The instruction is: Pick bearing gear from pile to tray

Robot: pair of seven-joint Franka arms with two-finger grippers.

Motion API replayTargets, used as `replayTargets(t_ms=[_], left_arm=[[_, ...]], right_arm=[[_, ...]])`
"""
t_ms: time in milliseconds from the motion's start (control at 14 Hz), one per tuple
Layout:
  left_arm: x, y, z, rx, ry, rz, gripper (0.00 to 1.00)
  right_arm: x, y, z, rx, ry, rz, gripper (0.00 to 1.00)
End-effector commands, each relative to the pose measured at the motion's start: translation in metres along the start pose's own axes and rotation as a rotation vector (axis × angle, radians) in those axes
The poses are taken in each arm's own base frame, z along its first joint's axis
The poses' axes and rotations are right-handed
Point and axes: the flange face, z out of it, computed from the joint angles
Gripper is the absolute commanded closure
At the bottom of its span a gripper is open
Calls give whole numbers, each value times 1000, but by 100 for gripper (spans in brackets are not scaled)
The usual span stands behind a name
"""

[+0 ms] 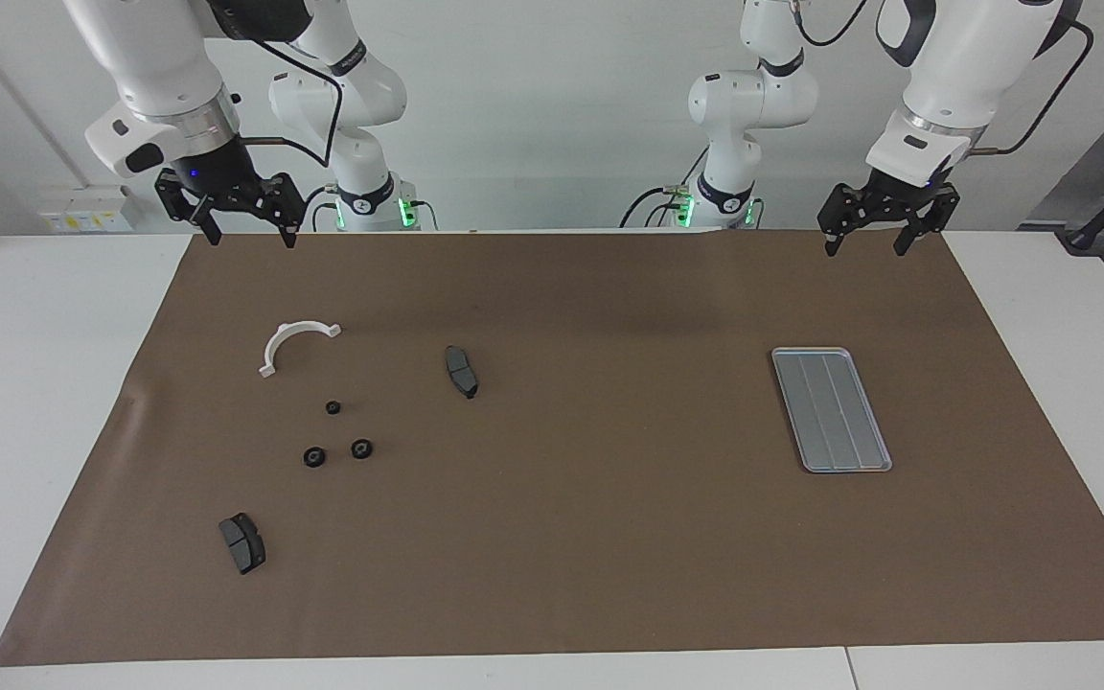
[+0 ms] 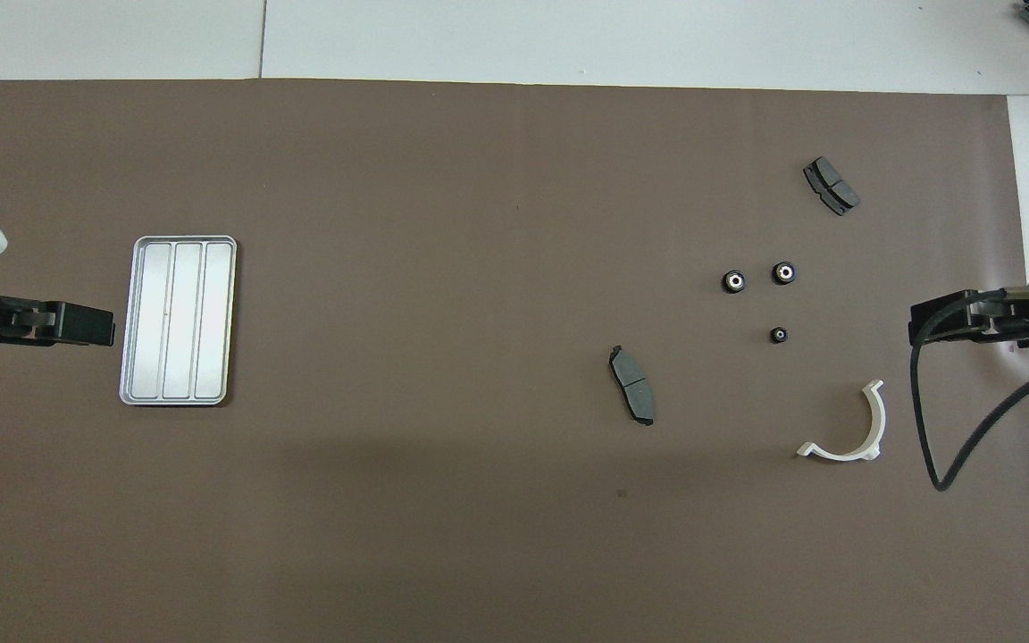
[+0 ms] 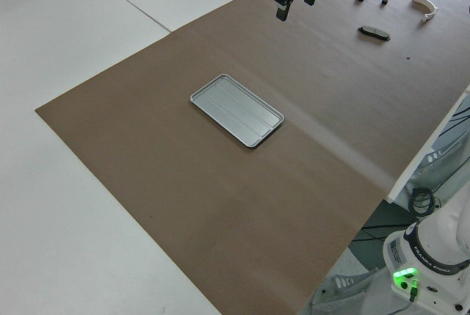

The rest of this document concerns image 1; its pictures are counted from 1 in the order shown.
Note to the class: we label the white curved plastic bracket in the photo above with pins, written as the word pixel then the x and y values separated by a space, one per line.
pixel 301 327

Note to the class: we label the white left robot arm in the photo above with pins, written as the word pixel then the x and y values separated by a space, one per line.
pixel 964 57

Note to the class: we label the long dark grey brake pad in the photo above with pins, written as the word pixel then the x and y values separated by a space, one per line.
pixel 461 372

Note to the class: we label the short dark grey brake pad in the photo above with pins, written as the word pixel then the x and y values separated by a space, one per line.
pixel 243 544

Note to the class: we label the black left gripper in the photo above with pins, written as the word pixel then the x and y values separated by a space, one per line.
pixel 902 195

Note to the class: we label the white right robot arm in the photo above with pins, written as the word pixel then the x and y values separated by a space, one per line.
pixel 159 57

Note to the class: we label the silver metal tray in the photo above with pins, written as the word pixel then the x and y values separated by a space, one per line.
pixel 830 412

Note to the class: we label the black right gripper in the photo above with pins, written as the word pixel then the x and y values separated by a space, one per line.
pixel 217 172

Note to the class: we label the white wall socket box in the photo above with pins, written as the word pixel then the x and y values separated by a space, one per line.
pixel 82 206

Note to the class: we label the brown table mat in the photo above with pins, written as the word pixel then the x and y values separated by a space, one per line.
pixel 609 537

